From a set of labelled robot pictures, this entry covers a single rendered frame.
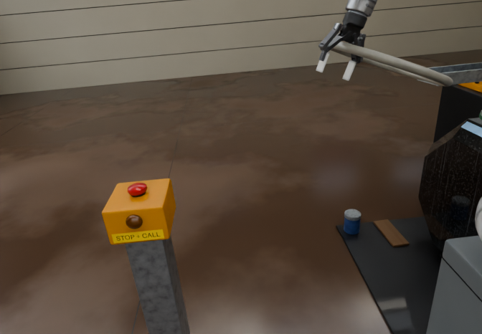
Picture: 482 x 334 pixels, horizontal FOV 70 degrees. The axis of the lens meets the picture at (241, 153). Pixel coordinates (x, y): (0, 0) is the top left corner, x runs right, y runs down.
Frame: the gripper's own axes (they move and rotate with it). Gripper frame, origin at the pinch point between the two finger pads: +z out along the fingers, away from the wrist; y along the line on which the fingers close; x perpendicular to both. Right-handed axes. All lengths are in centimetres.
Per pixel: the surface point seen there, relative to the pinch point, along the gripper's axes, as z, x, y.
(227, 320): 126, 7, 2
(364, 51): -9.4, -9.4, 0.4
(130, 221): 36, -38, -72
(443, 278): 41, -59, 10
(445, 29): -145, 397, 645
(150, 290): 55, -37, -64
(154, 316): 63, -38, -61
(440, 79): -8.8, -24.4, 21.8
